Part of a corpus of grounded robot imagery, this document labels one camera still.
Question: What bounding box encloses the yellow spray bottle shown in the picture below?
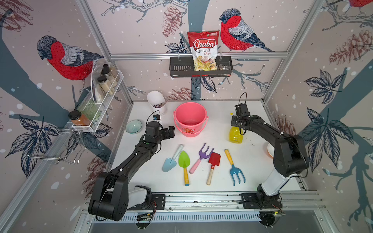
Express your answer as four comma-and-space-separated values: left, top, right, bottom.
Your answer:
228, 126, 243, 144

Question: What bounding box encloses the pink plastic bucket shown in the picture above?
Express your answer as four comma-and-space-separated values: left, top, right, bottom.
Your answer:
173, 102, 208, 137

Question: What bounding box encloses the light blue toy trowel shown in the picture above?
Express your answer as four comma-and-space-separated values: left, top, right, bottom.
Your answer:
162, 144, 184, 172

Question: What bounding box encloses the green toy shovel yellow handle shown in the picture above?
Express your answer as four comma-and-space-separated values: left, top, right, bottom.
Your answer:
178, 150, 190, 186

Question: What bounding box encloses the purple toy rake pink handle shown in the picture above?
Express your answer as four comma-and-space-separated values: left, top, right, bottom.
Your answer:
189, 143, 214, 174

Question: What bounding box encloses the blue toy fork yellow handle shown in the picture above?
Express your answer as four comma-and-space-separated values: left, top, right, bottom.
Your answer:
224, 149, 246, 186

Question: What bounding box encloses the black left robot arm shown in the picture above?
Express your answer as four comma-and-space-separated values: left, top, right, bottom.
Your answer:
88, 121, 175, 221

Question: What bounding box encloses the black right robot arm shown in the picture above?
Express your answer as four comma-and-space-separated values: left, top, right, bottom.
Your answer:
231, 103, 309, 206

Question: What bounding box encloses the light green bowl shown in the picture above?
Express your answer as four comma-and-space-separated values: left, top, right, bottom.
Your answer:
125, 119, 142, 134

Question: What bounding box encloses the white ceramic cup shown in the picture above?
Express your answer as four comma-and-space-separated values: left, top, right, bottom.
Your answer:
147, 90, 167, 116

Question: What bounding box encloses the white bowl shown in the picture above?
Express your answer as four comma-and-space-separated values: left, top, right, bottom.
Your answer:
267, 143, 275, 158

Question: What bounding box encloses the green glass jar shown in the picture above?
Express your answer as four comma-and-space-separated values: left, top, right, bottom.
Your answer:
77, 100, 101, 121

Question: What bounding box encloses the spice bottle black cap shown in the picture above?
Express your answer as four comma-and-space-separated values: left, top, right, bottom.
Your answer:
97, 76, 114, 95
101, 64, 118, 87

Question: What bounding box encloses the orange jar black lid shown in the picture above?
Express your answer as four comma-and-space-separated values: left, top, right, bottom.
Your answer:
68, 110, 91, 126

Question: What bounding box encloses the red Chuba chips bag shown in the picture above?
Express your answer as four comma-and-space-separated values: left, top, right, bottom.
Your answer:
187, 31, 219, 71

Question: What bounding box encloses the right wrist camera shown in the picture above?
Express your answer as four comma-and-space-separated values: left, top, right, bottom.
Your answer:
235, 103, 251, 117

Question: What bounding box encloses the red toy spade wooden handle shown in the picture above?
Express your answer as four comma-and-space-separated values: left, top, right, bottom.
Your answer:
207, 152, 221, 185

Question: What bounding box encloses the black wall basket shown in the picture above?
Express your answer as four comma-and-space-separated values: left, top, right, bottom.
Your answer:
170, 56, 233, 78

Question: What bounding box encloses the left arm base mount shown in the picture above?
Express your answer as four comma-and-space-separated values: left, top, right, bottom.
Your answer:
128, 194, 166, 211

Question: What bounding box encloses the white wire wall shelf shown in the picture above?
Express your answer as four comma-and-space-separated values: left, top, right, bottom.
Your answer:
72, 62, 124, 133

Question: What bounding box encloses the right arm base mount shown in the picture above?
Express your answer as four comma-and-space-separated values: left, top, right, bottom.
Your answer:
240, 192, 283, 210

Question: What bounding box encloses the chrome wire rack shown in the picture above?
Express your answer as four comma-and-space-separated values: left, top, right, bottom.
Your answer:
27, 129, 86, 165

